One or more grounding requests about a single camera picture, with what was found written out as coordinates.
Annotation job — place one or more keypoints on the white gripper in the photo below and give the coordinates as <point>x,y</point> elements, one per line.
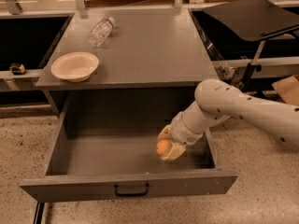
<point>183,132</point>

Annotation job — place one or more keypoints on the orange fruit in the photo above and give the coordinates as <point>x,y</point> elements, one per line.
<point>162,147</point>

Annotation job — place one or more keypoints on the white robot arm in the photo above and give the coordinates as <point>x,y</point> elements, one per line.
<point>214,102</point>

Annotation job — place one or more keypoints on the grey open top drawer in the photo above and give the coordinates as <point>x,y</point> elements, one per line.
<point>108,137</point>

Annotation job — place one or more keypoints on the grey cabinet counter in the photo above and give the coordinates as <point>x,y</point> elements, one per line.
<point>150,47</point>

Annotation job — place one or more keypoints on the white paper bowl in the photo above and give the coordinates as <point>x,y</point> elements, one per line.
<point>75,66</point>

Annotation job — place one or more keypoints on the brown cardboard box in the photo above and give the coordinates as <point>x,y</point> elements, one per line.
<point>288,89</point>

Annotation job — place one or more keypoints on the clear plastic water bottle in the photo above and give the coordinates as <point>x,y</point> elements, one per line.
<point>101,31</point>

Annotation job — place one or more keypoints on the black tray on stand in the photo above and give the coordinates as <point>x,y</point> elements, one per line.
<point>242,29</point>

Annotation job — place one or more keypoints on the yellow black tape measure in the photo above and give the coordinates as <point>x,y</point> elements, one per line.
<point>17,69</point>

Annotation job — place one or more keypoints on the black drawer handle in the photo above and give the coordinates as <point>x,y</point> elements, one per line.
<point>130,191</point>

